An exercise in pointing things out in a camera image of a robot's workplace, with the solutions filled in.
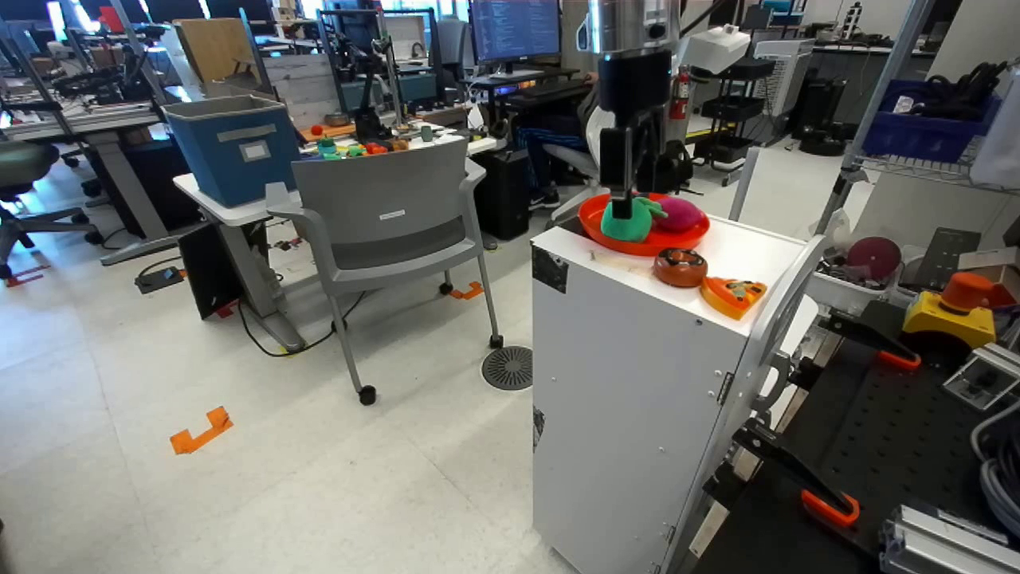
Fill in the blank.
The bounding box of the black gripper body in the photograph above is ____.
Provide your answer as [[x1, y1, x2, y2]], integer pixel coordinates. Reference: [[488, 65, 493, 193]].
[[597, 47, 676, 129]]

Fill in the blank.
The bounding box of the green plush toy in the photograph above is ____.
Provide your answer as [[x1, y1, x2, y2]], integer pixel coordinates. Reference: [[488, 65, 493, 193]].
[[597, 192, 666, 244]]

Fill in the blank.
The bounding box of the pink plush toy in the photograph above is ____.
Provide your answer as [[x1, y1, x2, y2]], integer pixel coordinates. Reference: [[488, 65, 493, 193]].
[[651, 192, 710, 240]]

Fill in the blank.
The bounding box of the orange toy pizza slice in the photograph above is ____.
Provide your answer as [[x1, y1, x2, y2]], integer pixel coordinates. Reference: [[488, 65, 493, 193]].
[[698, 273, 771, 322]]

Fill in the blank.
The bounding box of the white toy fridge cabinet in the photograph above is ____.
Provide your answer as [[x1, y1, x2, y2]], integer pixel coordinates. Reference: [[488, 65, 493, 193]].
[[526, 203, 829, 574]]

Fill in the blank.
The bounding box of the black backpack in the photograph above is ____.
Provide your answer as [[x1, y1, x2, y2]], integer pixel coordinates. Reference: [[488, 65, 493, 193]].
[[663, 136, 698, 197]]

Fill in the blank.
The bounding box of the orange round plate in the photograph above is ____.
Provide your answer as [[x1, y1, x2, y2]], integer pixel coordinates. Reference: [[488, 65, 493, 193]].
[[574, 187, 715, 262]]

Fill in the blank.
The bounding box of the black computer tower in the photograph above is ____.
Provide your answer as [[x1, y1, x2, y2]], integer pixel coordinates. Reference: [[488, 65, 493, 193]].
[[475, 145, 534, 242]]

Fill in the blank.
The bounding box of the small brown donut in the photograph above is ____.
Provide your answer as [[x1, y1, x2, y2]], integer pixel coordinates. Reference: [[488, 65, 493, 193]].
[[651, 244, 710, 291]]

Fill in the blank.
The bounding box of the computer monitor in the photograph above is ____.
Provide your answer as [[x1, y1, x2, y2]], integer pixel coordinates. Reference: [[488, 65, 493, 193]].
[[464, 0, 566, 72]]

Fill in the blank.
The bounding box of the grey diagonal metal pole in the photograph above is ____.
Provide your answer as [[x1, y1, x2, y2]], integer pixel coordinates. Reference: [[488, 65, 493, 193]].
[[812, 0, 941, 240]]

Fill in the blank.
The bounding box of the grey plastic visitor chair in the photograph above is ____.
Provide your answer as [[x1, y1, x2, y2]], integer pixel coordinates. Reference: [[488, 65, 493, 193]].
[[262, 136, 508, 408]]

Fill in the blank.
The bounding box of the grey round floor base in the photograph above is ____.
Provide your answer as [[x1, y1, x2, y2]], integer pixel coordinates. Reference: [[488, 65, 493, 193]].
[[479, 344, 534, 393]]

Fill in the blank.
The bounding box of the maroon round object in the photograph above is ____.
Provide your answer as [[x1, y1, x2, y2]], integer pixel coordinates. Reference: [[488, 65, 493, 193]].
[[840, 232, 905, 291]]

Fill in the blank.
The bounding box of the black tabletop device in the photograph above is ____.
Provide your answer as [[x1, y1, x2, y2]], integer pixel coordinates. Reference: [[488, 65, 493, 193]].
[[314, 2, 406, 143]]

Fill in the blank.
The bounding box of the colourful small toys pile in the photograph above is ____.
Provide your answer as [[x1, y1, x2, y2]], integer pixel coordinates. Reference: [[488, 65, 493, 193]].
[[299, 109, 473, 166]]

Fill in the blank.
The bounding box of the blue plastic crate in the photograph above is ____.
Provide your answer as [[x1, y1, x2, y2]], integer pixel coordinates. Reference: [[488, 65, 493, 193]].
[[862, 72, 1006, 166]]

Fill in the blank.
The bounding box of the grey perforated metal plate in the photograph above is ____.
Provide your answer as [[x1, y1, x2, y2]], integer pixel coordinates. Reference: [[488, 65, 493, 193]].
[[909, 223, 984, 293]]

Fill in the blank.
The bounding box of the white equipment box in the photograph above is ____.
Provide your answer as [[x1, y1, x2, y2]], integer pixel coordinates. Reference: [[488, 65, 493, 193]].
[[258, 47, 343, 126]]

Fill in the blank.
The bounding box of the black orange bar clamp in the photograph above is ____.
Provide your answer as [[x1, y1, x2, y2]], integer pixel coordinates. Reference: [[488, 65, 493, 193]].
[[816, 305, 925, 375], [729, 416, 863, 536]]

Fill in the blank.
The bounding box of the yellow emergency stop box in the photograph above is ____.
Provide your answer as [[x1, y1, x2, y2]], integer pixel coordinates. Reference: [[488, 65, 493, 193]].
[[900, 269, 1001, 351]]

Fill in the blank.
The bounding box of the blue storage bin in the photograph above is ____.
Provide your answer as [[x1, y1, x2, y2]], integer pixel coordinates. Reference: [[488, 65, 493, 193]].
[[160, 92, 304, 210]]

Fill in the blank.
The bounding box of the white desk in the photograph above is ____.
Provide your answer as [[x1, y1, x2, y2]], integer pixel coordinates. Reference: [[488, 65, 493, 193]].
[[172, 124, 508, 352]]

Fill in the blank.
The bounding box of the cardboard box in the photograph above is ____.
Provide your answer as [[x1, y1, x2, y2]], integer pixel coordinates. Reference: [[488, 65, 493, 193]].
[[172, 13, 263, 100]]

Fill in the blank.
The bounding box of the black under-desk box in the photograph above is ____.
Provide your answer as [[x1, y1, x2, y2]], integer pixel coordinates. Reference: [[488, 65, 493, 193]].
[[174, 220, 251, 322]]

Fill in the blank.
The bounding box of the black floor device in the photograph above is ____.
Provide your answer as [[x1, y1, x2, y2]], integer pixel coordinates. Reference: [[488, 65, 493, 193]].
[[131, 262, 192, 300]]

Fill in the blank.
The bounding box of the orange floor tape marker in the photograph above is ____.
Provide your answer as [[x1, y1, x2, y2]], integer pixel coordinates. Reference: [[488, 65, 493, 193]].
[[167, 400, 235, 458]]

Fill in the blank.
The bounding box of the grey office desk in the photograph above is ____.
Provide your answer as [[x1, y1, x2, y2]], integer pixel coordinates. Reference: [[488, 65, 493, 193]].
[[0, 100, 203, 269]]

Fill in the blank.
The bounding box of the dark office chair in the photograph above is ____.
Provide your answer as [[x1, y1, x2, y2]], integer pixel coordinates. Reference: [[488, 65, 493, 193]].
[[0, 136, 65, 286]]

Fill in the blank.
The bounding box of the black wire cart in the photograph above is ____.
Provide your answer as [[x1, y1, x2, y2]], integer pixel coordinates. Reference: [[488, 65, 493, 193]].
[[695, 58, 783, 177]]

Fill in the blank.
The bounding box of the silver mounting bracket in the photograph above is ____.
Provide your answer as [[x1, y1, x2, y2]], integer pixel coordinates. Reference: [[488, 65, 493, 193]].
[[941, 342, 1020, 415]]

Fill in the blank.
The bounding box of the long aluminium extrusion rail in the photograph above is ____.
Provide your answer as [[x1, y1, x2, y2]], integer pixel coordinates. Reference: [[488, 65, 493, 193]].
[[876, 502, 1020, 574]]

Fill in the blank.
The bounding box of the black coiled cable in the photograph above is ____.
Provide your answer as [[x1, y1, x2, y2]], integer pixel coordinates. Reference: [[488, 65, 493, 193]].
[[970, 394, 1020, 536]]

